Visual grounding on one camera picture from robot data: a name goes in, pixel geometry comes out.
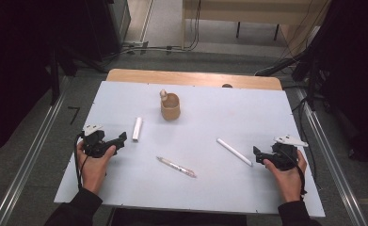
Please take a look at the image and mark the long white pen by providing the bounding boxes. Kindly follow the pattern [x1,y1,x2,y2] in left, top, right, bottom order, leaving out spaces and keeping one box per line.
[216,137,254,168]

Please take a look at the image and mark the black cabinet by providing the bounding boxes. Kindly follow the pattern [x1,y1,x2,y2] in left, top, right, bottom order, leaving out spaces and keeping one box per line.
[87,0,133,62]

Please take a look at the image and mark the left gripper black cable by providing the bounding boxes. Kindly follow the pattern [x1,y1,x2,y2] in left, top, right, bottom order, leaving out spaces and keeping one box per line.
[73,133,90,191]

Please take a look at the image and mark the clear pen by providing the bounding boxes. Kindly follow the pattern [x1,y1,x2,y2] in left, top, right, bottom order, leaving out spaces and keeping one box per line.
[155,155,198,179]

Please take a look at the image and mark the metal floor rail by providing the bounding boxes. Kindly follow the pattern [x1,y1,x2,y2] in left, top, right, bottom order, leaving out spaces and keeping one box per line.
[0,74,71,226]
[296,88,368,226]

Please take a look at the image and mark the floor cables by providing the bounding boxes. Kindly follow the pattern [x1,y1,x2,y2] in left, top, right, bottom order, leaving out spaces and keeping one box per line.
[103,0,202,64]

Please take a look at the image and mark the wooden pen holder cup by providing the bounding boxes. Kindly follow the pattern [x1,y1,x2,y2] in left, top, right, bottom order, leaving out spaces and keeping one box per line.
[159,89,182,121]

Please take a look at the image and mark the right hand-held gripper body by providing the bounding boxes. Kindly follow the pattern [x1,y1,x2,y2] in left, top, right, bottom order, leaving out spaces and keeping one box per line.
[264,135,309,172]

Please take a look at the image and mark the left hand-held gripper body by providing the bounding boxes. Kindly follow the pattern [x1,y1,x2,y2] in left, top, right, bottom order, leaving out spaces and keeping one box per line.
[79,123,120,159]

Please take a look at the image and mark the person's dark clothing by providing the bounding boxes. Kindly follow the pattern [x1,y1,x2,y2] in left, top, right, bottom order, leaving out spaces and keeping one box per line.
[109,208,247,226]

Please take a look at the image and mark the wooden table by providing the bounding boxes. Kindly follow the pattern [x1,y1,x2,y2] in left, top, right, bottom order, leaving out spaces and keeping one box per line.
[105,69,283,91]

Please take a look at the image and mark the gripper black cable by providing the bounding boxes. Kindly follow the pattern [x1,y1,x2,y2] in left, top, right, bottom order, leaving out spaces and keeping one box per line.
[73,133,90,191]
[281,147,308,196]

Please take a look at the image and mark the short white tube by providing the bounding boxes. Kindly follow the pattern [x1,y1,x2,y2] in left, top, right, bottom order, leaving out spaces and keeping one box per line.
[132,117,144,141]

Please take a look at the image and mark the person's left hand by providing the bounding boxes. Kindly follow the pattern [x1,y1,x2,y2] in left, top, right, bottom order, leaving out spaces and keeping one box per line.
[76,140,118,196]

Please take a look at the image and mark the black metal stand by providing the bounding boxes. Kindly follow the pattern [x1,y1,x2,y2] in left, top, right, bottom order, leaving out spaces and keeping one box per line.
[48,46,79,106]
[291,53,333,111]

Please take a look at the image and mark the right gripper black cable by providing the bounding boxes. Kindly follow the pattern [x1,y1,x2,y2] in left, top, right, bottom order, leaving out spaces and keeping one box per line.
[281,147,308,196]

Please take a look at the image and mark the light wooden desk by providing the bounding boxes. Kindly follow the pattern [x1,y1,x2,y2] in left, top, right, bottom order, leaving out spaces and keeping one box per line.
[181,0,331,56]

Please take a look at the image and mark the dark curtain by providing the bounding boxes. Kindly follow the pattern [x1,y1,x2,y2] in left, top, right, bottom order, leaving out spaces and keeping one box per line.
[0,0,60,159]
[310,0,368,168]

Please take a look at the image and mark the person's right hand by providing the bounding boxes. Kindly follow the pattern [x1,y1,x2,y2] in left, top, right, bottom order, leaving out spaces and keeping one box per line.
[263,150,308,203]

